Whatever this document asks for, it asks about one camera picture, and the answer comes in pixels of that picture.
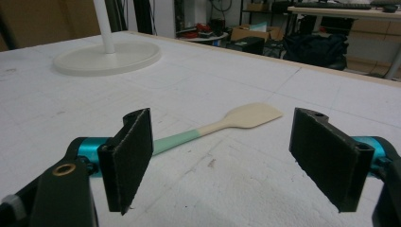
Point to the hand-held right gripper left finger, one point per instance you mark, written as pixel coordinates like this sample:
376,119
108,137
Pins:
126,164

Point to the red tool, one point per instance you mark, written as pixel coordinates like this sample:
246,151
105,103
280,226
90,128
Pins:
201,30

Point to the black keyboard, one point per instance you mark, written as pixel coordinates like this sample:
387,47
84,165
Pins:
332,5

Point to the wooden desk with white legs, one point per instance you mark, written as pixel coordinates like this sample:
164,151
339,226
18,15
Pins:
346,14

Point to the white lamp stand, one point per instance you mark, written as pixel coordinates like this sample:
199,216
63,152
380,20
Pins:
105,53

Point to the black bag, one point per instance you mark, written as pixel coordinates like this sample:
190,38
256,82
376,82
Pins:
315,50

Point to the round white side table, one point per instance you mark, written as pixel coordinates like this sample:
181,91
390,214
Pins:
205,38

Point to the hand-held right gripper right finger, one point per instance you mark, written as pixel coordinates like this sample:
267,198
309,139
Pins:
327,157

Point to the black box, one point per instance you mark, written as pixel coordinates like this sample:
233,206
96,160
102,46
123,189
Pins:
247,44

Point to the cardboard box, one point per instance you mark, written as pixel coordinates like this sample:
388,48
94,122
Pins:
252,31

